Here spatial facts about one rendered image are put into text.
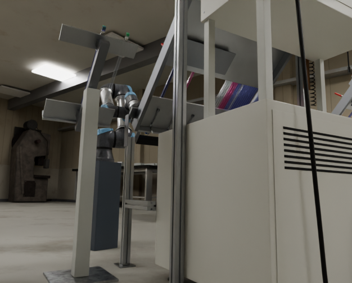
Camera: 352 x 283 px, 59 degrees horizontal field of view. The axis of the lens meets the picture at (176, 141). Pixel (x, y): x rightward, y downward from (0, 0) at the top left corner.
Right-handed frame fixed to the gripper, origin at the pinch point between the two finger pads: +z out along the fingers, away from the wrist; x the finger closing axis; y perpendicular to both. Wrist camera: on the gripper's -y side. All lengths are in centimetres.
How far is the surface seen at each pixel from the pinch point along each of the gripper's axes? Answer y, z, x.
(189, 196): -20, 71, 10
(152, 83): -30.9, 8.9, 10.0
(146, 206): 5, 54, 13
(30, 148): 563, -629, -19
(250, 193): -44, 91, 10
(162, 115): -11.9, 5.9, -4.1
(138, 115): -11.0, 7.5, 10.0
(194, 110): -18.9, 5.8, -21.9
